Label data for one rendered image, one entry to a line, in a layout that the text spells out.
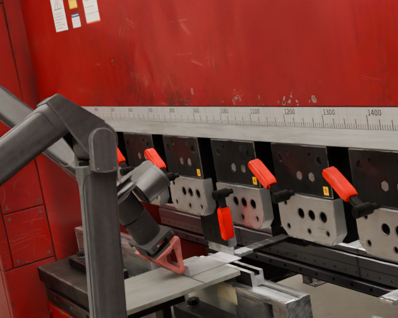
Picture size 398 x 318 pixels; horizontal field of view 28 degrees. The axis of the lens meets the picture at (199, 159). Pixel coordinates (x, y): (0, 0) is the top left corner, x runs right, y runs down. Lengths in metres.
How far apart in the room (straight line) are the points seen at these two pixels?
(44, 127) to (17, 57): 1.16
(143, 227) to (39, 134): 0.42
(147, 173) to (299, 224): 0.37
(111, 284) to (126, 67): 0.67
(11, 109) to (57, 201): 0.85
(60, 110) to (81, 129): 0.04
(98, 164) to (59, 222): 1.22
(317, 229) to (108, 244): 0.34
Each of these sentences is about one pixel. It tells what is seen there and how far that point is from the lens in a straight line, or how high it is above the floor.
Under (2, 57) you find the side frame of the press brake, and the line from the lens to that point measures 2.37.
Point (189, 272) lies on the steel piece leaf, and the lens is 1.65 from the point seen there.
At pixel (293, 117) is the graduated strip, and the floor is 1.32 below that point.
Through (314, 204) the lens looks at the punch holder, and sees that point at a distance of 1.30.
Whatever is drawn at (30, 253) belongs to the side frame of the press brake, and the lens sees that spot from 2.42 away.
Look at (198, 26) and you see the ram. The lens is 1.50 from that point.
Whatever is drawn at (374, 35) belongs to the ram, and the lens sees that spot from 1.13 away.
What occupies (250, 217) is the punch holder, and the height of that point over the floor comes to 1.13.
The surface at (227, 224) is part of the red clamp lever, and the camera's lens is 1.50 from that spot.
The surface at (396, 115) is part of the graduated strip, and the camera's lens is 1.12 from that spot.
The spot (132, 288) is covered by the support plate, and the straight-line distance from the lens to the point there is 1.63.
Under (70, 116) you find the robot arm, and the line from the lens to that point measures 1.23.
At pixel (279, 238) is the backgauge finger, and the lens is 1.77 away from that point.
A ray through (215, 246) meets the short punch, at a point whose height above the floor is 1.03.
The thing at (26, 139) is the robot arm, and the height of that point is 1.37.
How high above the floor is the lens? 1.49
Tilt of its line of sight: 9 degrees down
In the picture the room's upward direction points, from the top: 10 degrees counter-clockwise
